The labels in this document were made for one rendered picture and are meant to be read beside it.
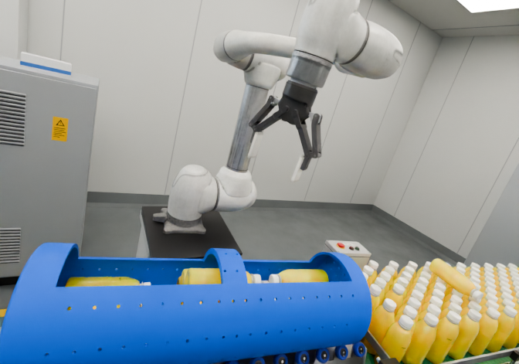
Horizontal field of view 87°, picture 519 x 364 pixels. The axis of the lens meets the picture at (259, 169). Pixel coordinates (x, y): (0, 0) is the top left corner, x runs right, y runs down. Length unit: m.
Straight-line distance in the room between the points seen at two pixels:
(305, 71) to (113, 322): 0.64
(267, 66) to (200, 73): 2.28
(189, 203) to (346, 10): 0.88
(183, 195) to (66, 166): 1.11
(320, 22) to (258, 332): 0.71
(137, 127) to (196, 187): 2.26
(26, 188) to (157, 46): 1.84
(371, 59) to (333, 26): 0.13
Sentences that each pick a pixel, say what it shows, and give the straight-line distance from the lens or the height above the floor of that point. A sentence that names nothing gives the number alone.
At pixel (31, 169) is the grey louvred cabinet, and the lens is 2.15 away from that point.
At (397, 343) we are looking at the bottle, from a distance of 1.14.
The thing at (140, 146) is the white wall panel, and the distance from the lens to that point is 3.40.
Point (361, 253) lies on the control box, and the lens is 1.42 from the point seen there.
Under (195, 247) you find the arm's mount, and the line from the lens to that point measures 1.19.
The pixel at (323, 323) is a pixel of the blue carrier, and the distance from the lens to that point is 0.87.
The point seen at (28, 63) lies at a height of 1.47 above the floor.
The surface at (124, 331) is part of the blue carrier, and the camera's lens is 0.69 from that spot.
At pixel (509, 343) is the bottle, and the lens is 1.82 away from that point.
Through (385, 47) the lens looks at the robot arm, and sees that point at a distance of 0.71.
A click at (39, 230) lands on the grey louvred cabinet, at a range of 2.34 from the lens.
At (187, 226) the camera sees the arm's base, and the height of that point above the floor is 1.05.
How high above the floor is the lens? 1.67
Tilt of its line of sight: 15 degrees down
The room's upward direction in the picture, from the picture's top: 16 degrees clockwise
